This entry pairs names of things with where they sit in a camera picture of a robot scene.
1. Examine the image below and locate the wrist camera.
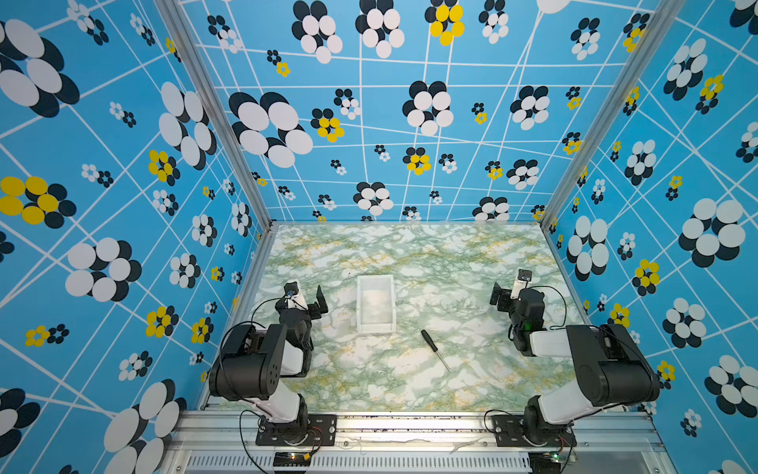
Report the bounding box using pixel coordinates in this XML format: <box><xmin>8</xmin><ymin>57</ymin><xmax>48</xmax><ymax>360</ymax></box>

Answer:
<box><xmin>517</xmin><ymin>269</ymin><xmax>533</xmax><ymax>284</ymax></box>
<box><xmin>283</xmin><ymin>282</ymin><xmax>300</xmax><ymax>297</ymax></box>

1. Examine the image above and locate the left aluminium corner post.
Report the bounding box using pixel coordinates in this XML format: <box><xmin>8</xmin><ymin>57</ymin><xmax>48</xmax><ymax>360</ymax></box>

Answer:
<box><xmin>156</xmin><ymin>0</ymin><xmax>272</xmax><ymax>235</ymax></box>

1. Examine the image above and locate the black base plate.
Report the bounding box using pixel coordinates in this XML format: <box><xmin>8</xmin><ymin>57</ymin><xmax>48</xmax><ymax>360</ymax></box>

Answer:
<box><xmin>255</xmin><ymin>414</ymin><xmax>338</xmax><ymax>448</ymax></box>
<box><xmin>487</xmin><ymin>414</ymin><xmax>578</xmax><ymax>450</ymax></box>

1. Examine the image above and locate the white vented cable duct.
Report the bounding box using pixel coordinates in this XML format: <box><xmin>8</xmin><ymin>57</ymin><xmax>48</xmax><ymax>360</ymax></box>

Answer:
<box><xmin>187</xmin><ymin>451</ymin><xmax>532</xmax><ymax>473</ymax></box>

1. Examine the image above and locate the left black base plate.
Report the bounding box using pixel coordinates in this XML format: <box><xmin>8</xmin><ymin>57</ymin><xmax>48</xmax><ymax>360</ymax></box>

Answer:
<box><xmin>255</xmin><ymin>414</ymin><xmax>338</xmax><ymax>448</ymax></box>

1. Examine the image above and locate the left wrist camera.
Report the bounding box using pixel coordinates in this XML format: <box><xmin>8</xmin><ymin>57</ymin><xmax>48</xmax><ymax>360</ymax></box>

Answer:
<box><xmin>283</xmin><ymin>282</ymin><xmax>300</xmax><ymax>297</ymax></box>

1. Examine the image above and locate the aluminium front rail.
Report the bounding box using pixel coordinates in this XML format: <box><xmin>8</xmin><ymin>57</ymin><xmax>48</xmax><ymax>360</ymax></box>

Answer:
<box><xmin>169</xmin><ymin>411</ymin><xmax>665</xmax><ymax>455</ymax></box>

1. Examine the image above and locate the white translucent plastic bin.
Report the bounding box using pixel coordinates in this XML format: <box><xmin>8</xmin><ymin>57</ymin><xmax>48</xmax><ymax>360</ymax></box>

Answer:
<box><xmin>356</xmin><ymin>275</ymin><xmax>397</xmax><ymax>334</ymax></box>

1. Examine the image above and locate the black handled screwdriver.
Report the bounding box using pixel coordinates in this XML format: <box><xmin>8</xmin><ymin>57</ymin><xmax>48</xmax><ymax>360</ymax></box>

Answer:
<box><xmin>420</xmin><ymin>329</ymin><xmax>451</xmax><ymax>372</ymax></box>

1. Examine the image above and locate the right aluminium corner post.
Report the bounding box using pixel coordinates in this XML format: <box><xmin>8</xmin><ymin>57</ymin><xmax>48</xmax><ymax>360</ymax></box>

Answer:
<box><xmin>540</xmin><ymin>0</ymin><xmax>686</xmax><ymax>233</ymax></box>

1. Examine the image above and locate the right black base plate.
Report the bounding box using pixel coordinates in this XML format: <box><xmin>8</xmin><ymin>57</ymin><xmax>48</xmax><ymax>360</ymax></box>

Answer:
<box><xmin>487</xmin><ymin>414</ymin><xmax>578</xmax><ymax>450</ymax></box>

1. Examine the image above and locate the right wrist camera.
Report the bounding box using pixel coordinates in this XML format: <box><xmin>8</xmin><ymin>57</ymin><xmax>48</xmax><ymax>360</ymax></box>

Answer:
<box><xmin>517</xmin><ymin>269</ymin><xmax>533</xmax><ymax>284</ymax></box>

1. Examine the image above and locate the aluminium corner post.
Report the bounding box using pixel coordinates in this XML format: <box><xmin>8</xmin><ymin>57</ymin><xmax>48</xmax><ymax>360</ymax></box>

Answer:
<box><xmin>156</xmin><ymin>0</ymin><xmax>272</xmax><ymax>235</ymax></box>
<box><xmin>540</xmin><ymin>0</ymin><xmax>686</xmax><ymax>233</ymax></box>

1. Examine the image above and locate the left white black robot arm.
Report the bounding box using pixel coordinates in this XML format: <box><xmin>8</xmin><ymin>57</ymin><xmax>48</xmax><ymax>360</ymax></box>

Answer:
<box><xmin>208</xmin><ymin>282</ymin><xmax>329</xmax><ymax>436</ymax></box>

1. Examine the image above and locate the right green circuit board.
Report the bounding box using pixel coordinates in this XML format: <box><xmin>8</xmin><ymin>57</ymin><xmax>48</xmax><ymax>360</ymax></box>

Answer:
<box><xmin>529</xmin><ymin>452</ymin><xmax>564</xmax><ymax>474</ymax></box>

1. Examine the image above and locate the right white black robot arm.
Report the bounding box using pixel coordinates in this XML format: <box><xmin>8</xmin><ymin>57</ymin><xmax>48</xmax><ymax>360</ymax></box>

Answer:
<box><xmin>490</xmin><ymin>284</ymin><xmax>660</xmax><ymax>446</ymax></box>

